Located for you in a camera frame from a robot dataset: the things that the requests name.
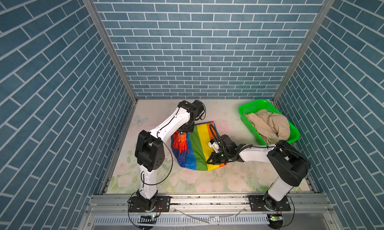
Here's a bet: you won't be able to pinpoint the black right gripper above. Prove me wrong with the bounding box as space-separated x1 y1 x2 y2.
204 150 230 165

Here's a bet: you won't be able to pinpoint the rainbow striped shorts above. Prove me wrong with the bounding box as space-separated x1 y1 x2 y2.
171 122 225 171

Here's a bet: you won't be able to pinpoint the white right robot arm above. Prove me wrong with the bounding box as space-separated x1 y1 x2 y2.
207 140 311 211

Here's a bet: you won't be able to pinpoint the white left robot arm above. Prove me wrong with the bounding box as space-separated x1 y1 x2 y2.
135 100 206 212

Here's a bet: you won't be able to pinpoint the beige shorts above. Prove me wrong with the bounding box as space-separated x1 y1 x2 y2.
244 109 291 145

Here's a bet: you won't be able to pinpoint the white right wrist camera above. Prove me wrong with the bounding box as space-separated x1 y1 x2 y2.
208 135 234 153

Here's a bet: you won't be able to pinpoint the black corrugated cable conduit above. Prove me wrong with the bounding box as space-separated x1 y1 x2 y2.
208 123 224 145

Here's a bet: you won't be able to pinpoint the white vented cable tray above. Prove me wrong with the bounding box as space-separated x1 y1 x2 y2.
93 214 270 227

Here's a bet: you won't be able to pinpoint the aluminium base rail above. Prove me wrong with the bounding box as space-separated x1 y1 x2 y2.
80 192 342 230

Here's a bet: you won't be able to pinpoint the aluminium left corner post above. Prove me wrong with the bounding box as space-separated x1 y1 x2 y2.
82 0 138 105

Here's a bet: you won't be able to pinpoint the aluminium corner post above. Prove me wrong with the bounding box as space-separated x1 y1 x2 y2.
82 0 138 105
273 0 336 103

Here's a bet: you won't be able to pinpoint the aluminium right corner post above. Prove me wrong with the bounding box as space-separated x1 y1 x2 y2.
273 0 336 103

